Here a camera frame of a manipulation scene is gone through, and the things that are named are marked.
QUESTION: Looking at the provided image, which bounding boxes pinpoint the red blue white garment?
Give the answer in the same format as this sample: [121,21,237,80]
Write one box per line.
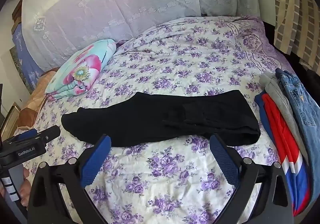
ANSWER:
[254,90,312,217]

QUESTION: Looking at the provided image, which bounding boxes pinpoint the white lace cover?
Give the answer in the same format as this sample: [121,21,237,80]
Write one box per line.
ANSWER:
[21,0,262,72]

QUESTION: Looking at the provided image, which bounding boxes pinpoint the purple floral bed sheet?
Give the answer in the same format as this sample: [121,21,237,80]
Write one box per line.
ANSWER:
[12,15,298,224]

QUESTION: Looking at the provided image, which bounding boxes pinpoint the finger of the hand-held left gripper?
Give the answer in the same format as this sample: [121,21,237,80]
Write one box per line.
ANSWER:
[18,125,61,145]

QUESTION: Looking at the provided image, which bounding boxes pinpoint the black pants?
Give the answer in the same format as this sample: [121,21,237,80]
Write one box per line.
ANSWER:
[61,90,261,148]

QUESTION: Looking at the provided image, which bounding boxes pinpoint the folded teal floral blanket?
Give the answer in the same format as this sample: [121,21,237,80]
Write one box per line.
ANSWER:
[45,39,117,101]

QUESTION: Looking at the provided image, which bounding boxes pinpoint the grey garment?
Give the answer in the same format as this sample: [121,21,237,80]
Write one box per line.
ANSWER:
[259,73,309,158]

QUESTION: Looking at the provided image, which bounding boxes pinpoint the person's left hand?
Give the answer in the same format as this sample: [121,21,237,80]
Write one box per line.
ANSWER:
[19,166,33,208]

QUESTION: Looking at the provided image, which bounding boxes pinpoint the brown wooden furniture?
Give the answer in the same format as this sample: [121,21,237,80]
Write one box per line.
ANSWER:
[11,0,24,26]

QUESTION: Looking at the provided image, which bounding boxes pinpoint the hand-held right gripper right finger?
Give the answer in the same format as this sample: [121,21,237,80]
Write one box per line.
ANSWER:
[209,133,294,224]

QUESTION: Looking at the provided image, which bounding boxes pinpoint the blue jeans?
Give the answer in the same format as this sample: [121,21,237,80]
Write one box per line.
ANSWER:
[275,68,320,164]

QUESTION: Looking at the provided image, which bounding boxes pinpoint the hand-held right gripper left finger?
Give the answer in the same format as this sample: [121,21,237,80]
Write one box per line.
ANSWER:
[27,134,112,224]

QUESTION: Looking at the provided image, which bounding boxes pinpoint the checkered beige curtain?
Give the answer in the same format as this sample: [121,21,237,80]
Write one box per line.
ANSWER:
[271,0,320,76]

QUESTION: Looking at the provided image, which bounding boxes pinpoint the landscape picture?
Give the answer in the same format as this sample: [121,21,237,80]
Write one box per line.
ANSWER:
[9,47,27,88]

